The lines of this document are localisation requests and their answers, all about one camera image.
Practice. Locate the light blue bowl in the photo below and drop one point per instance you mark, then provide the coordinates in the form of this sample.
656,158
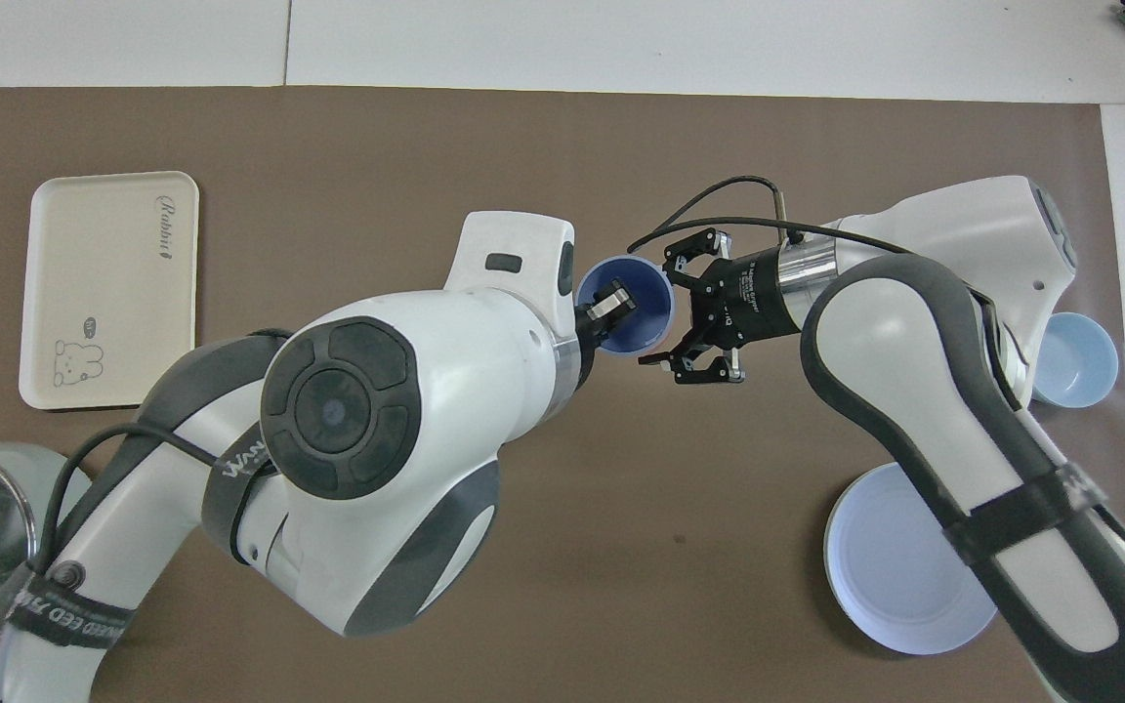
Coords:
1080,366

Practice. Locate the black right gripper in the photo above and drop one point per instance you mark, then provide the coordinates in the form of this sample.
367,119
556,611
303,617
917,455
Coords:
748,293

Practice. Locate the mint green electric pot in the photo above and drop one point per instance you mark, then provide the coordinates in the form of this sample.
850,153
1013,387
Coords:
64,469

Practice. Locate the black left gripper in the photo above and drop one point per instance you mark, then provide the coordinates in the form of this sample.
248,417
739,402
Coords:
594,332

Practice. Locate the brown table mat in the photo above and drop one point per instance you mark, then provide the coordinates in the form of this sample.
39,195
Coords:
621,537

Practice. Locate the pale blue plate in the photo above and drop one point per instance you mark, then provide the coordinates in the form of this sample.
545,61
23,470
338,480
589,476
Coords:
895,576

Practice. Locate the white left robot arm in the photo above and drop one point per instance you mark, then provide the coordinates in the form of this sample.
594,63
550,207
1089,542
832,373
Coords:
465,391

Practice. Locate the cream rabbit print tray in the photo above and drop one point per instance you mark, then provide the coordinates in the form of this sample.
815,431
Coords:
104,293

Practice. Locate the blue cup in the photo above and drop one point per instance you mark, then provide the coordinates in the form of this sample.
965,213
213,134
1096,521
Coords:
650,312

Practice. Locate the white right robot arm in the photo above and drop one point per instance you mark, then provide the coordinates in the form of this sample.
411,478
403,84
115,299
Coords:
914,391

